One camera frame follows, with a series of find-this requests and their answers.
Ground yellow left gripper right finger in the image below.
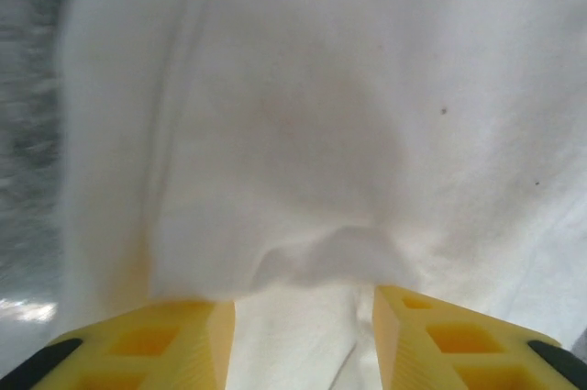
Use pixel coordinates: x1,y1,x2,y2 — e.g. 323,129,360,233
372,284,587,390

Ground white t-shirt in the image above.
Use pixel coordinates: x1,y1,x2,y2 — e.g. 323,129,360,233
54,0,587,390

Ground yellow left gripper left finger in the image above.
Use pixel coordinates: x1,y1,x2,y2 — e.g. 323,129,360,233
0,299,238,390

